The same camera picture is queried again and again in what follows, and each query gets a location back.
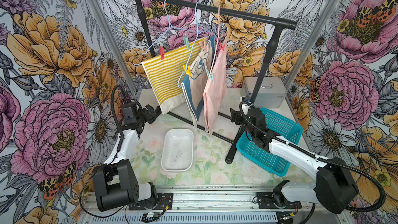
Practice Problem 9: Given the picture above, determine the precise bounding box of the teal plastic basket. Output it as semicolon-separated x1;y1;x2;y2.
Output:
236;107;304;177

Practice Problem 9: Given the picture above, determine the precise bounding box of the pink towel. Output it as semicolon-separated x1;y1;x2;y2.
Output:
203;40;228;134

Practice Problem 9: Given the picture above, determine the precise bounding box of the pink wire hanger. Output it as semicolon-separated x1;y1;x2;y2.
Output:
211;7;221;74

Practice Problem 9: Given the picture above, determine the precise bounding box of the red clothespin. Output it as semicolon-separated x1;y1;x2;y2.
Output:
160;46;165;60
219;42;226;51

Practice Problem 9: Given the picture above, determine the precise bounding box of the black clothes rack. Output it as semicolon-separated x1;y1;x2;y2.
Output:
125;0;297;165

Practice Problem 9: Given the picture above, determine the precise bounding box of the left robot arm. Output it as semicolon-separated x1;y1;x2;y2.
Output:
92;103;161;212

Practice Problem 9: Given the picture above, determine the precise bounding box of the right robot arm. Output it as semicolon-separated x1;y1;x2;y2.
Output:
230;106;359;214

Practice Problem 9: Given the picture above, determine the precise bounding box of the silver aluminium case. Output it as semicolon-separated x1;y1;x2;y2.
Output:
241;77;287;109

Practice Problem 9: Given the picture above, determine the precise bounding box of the yellow striped towel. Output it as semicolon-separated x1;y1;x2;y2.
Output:
142;37;208;114

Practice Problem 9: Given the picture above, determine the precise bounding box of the white plastic tray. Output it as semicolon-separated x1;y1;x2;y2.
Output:
161;129;194;173

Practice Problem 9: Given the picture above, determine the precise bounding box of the blue and beige towel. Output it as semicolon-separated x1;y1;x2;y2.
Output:
182;36;215;128

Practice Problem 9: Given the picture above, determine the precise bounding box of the floral table mat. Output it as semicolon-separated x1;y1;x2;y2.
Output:
129;111;315;186

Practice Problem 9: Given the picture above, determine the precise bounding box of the mint clothespin on pink towel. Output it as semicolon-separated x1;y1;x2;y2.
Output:
205;65;214;82

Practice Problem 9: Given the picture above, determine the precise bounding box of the red clothespin on yellow towel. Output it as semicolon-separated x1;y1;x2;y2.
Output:
160;46;165;60

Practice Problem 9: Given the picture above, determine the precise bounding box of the green clothespin on yellow towel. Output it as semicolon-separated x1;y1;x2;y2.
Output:
183;35;190;50

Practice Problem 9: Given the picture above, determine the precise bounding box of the pink clothespin on blue towel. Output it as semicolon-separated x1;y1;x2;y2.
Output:
199;38;207;51

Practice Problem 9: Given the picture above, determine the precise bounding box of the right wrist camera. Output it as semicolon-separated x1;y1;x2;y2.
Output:
240;100;252;115

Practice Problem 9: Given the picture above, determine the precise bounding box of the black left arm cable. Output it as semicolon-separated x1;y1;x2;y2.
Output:
79;84;131;218

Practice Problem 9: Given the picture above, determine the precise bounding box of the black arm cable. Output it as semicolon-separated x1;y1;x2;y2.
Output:
79;84;131;218
239;101;386;213

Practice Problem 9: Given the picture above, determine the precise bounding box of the light blue wire hanger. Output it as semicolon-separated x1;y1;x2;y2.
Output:
135;0;206;56

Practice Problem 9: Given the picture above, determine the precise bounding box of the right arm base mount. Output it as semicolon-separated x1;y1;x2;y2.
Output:
252;191;302;209

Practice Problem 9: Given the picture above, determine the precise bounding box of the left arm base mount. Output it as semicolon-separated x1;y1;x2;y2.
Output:
128;192;174;211

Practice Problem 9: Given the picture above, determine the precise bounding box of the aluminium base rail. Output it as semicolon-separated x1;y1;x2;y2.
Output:
78;185;355;224

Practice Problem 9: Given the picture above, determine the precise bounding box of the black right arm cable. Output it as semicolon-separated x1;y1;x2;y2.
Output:
239;101;386;213

